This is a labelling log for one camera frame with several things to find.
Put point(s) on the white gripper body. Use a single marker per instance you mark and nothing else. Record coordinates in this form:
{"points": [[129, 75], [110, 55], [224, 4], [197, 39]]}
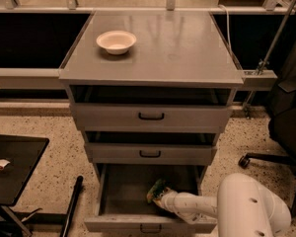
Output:
{"points": [[170, 199]]}

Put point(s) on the green rice chip bag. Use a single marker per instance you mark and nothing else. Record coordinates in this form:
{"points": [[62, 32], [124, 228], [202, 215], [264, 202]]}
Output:
{"points": [[157, 191]]}

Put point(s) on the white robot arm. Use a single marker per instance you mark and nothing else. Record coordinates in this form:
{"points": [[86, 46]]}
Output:
{"points": [[243, 207]]}

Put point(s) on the grey bottom drawer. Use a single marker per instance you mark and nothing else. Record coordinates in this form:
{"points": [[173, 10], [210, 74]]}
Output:
{"points": [[122, 206]]}

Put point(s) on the grey drawer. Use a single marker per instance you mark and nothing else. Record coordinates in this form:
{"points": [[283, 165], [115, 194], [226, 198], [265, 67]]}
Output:
{"points": [[122, 206], [147, 108], [150, 147]]}

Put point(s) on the grey middle drawer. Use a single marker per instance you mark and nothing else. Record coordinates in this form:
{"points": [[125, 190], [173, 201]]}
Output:
{"points": [[150, 147]]}

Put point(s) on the grey top drawer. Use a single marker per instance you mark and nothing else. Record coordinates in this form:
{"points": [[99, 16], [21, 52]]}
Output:
{"points": [[147, 108]]}

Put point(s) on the grey drawer cabinet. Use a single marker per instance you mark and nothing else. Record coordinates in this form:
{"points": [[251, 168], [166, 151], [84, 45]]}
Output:
{"points": [[178, 49]]}

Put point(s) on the black pole on floor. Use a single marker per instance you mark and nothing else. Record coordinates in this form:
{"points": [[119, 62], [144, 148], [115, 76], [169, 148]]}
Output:
{"points": [[71, 207]]}

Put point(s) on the black office chair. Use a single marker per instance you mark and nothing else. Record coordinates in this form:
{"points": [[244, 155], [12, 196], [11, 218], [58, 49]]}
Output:
{"points": [[281, 107]]}

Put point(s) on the black small side table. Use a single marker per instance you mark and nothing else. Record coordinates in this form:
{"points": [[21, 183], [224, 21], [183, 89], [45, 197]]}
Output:
{"points": [[23, 152]]}

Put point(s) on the small white red tag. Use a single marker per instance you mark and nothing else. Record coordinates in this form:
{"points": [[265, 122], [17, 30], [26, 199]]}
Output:
{"points": [[4, 163]]}

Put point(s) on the white paper bowl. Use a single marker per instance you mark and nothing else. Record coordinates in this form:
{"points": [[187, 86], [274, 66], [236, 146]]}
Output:
{"points": [[116, 42]]}

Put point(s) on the metal diagonal rod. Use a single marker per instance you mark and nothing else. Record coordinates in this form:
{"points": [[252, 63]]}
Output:
{"points": [[269, 5]]}

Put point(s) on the grey metal rail frame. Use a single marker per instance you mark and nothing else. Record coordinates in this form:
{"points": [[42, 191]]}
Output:
{"points": [[30, 79]]}

